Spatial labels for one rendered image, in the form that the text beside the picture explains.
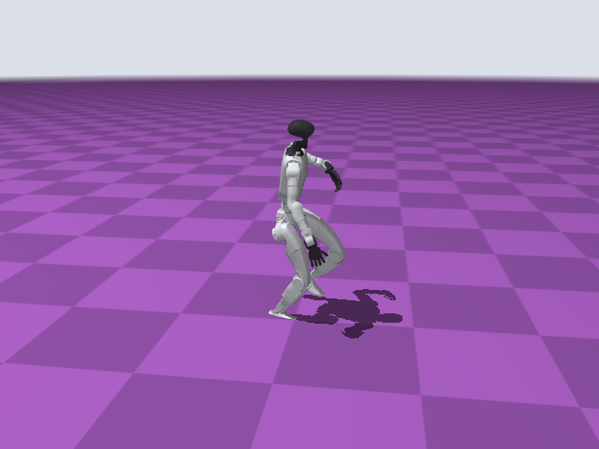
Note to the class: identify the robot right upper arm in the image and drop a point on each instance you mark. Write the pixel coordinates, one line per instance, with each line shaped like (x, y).
(293, 176)

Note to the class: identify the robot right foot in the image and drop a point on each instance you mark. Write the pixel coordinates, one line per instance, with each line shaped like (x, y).
(283, 314)

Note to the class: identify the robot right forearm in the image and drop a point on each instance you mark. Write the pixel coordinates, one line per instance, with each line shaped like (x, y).
(300, 221)

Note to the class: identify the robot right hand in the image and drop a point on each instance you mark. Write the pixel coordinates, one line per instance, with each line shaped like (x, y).
(315, 254)

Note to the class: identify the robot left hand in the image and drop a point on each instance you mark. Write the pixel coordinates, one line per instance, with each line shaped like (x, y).
(334, 176)

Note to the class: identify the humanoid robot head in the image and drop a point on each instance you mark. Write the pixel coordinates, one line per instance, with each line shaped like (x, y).
(302, 129)

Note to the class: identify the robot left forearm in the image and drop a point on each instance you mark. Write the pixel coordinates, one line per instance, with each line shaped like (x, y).
(316, 162)

